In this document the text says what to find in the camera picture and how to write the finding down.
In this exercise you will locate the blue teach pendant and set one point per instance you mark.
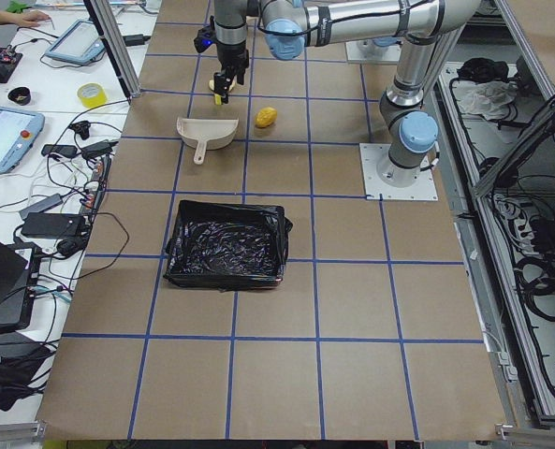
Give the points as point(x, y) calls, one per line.
point(79, 44)
point(18, 132)

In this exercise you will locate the beige plastic dustpan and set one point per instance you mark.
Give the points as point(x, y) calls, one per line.
point(204, 135)

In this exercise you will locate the bin with black bag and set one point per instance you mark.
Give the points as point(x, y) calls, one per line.
point(229, 247)

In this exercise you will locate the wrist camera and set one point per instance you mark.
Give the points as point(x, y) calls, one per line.
point(205, 38)

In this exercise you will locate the yellow potato toy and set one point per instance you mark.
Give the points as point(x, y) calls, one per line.
point(265, 117)

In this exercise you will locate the yellow tape roll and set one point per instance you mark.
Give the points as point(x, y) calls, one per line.
point(92, 95)

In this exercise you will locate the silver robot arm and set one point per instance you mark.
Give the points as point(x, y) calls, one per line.
point(289, 27)

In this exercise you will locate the small black bowl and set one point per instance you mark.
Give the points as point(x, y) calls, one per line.
point(20, 96)

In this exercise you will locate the aluminium frame post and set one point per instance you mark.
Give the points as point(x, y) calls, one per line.
point(108, 30)

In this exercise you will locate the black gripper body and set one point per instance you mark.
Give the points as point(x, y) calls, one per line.
point(232, 55)

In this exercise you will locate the large black power brick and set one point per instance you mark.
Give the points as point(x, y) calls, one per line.
point(44, 225)

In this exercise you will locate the blue teach pendant far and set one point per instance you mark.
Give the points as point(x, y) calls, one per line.
point(79, 44)

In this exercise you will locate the pale melon slice toy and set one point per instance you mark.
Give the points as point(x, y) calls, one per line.
point(211, 84)

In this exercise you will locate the blue teach pendant near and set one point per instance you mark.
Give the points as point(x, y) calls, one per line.
point(18, 132)

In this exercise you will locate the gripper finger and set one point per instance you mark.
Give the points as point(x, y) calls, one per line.
point(228, 86)
point(219, 83)

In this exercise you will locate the white crumpled cloth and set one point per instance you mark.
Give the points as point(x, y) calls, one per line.
point(490, 100)

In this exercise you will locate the black laptop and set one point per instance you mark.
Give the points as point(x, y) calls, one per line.
point(19, 271)

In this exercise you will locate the person hand on table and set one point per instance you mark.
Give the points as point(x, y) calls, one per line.
point(30, 19)

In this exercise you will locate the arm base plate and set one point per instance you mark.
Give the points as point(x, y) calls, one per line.
point(385, 181)
point(374, 51)

